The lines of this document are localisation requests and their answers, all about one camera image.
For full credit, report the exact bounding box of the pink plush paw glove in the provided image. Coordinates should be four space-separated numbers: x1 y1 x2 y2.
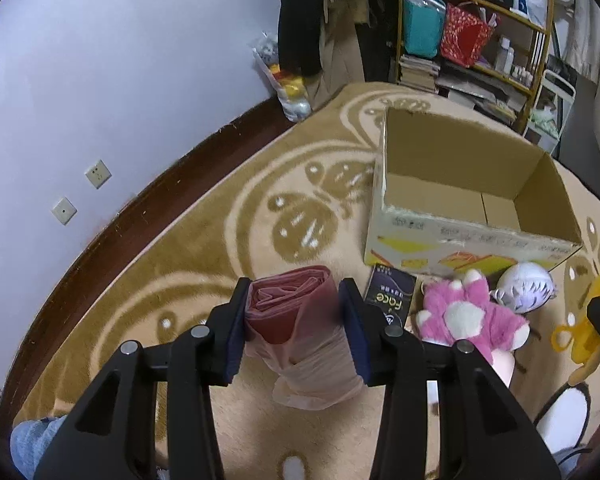
414 268 531 366

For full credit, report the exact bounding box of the clear plastic snack bag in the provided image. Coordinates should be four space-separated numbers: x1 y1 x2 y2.
251 32 312 122

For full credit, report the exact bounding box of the stack of books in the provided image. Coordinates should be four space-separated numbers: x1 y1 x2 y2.
398 54 440 94

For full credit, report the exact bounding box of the beige hanging coat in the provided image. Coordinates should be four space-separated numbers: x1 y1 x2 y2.
304 0 368 110

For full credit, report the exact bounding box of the black Face tissue pack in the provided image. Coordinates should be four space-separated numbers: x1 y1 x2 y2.
364 263 417 327

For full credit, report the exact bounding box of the red gift bag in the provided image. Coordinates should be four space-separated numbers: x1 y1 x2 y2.
440 2 500 67

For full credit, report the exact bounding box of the white black plush slipper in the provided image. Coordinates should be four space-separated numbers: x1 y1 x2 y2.
534 382 591 455

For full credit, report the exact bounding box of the blue jeans leg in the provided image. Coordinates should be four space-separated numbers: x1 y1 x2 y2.
9 416 66 479

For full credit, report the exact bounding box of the white wall socket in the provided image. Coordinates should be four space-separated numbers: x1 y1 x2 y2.
85 159 111 190

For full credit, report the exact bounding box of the pink garbage bag roll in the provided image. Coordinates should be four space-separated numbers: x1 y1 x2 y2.
245 266 363 411

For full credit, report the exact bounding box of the wooden shelf unit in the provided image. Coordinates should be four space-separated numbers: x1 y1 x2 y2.
393 0 556 137

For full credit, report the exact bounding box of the lavender haired plush doll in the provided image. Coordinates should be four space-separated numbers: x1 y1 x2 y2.
490 262 557 315

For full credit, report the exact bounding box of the open cardboard box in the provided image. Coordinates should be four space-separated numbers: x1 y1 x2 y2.
364 107 582 278

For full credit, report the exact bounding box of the teal storage bag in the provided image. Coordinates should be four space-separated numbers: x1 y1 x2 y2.
403 0 446 58

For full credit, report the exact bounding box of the beige patterned rug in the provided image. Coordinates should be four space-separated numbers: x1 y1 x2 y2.
18 84 600 479

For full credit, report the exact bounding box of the black hanging coat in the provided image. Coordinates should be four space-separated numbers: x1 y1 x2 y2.
278 0 324 77

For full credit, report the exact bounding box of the white rolling cart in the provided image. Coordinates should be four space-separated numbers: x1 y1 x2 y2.
522 70 577 155

